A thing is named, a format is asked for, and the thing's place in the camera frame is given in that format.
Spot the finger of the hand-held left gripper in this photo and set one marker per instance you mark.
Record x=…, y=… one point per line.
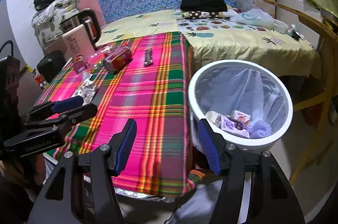
x=76, y=114
x=67, y=104

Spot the metal basin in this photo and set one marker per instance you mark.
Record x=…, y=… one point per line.
x=328, y=13

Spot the small green bottle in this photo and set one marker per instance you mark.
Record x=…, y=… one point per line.
x=291, y=29

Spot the yellow pineapple bedsheet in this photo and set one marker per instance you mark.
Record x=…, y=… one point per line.
x=250, y=54

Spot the light grey trousers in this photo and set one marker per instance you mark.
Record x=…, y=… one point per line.
x=200, y=200

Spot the pineapple print quilt pile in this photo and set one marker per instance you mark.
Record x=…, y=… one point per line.
x=50, y=20

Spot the patterned wrapper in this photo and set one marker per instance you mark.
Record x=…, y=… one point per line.
x=84, y=89

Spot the white foam net sleeve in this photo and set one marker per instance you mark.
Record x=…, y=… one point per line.
x=260, y=129

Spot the small dark wrapper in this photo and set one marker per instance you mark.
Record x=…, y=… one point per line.
x=148, y=57

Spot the wooden chair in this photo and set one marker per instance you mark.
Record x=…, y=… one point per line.
x=310, y=104

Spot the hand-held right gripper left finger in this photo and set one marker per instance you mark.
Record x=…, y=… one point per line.
x=126, y=144

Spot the black folded clothing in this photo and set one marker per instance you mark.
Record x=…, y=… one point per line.
x=203, y=4

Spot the white bowl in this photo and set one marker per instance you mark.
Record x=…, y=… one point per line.
x=280, y=25

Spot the cream paper packet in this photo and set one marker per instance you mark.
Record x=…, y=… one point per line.
x=212, y=117

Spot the red drink can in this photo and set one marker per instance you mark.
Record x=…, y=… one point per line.
x=117, y=60

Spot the small white printed carton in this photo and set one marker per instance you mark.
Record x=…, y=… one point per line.
x=240, y=116

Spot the small black object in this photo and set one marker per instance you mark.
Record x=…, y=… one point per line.
x=298, y=35

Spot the white plastic bag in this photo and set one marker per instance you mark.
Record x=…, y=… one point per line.
x=253, y=18

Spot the person's left hand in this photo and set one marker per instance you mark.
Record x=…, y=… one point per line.
x=18, y=171

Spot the white round waste bin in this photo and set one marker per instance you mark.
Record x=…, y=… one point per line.
x=280, y=131

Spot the clear plastic bottle red label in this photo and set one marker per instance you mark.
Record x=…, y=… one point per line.
x=89, y=60

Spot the purple drink carton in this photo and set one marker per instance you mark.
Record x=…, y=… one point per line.
x=233, y=126

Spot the translucent bin liner bag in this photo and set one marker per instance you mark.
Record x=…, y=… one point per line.
x=237, y=86

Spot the brown polka dot cloth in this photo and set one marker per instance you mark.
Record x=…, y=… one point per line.
x=200, y=14

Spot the white fruit print cloth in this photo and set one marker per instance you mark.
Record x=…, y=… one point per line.
x=211, y=25

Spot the steel electric kettle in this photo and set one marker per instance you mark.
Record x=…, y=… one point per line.
x=70, y=24

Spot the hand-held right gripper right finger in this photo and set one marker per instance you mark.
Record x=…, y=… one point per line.
x=208, y=144

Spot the pink green plaid tablecloth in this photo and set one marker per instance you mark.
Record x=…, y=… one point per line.
x=148, y=97

